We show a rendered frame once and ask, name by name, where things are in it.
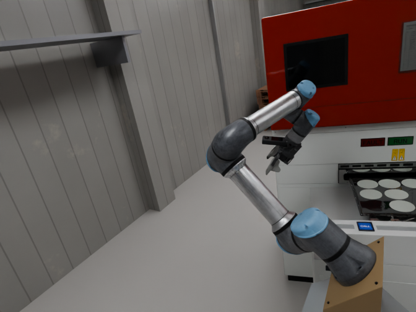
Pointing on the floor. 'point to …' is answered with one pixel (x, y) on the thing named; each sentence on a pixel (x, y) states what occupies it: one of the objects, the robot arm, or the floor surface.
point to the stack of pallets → (262, 96)
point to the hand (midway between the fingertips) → (265, 166)
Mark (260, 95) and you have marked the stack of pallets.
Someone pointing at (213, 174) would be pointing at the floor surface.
